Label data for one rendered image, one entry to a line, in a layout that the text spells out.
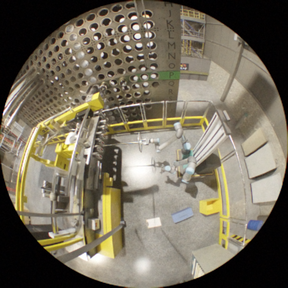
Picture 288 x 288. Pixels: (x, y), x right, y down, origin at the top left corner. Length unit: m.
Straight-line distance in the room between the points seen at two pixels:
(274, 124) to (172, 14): 6.16
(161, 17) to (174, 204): 4.18
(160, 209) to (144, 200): 0.45
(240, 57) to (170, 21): 6.31
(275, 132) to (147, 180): 6.47
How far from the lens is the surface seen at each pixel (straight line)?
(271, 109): 6.82
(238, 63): 8.44
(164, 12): 2.78
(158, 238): 2.80
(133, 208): 2.63
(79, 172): 1.85
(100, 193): 2.26
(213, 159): 2.06
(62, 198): 2.15
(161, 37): 2.71
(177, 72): 3.02
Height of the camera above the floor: 2.53
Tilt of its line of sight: 61 degrees down
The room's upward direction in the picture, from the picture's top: 16 degrees counter-clockwise
